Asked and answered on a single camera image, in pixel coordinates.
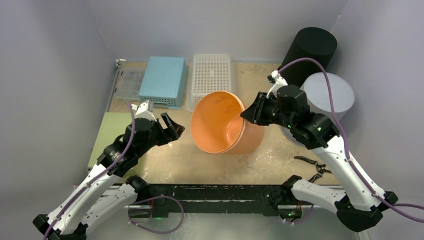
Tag black pliers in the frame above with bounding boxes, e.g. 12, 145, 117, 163
293, 155, 332, 183

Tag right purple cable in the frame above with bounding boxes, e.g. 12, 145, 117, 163
278, 57, 424, 224

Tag orange bucket black rim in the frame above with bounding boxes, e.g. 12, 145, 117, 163
190, 91, 265, 155

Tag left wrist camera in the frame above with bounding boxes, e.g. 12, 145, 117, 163
130, 100, 157, 121

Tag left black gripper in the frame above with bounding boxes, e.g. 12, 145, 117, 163
136, 112, 184, 157

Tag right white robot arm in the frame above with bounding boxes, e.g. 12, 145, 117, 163
241, 85, 398, 232

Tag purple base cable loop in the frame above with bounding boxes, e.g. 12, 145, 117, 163
127, 195, 185, 235

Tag green perforated plastic basket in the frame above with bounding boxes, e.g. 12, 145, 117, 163
88, 112, 132, 171

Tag black plastic bucket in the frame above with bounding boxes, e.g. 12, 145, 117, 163
279, 27, 338, 87

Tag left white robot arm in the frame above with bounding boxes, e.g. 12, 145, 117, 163
32, 113, 185, 240

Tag white perforated plastic basket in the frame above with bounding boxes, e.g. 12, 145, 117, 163
186, 53, 237, 112

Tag blue perforated plastic basket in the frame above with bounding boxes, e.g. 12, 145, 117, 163
138, 56, 188, 109

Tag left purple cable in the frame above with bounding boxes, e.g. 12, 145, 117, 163
42, 100, 137, 240

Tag grey plastic bucket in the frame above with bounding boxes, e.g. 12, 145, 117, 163
279, 72, 356, 147

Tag clear plastic screw organizer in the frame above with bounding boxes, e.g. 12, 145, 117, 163
114, 67, 146, 101

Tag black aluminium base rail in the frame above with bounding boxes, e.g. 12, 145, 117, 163
99, 183, 359, 220

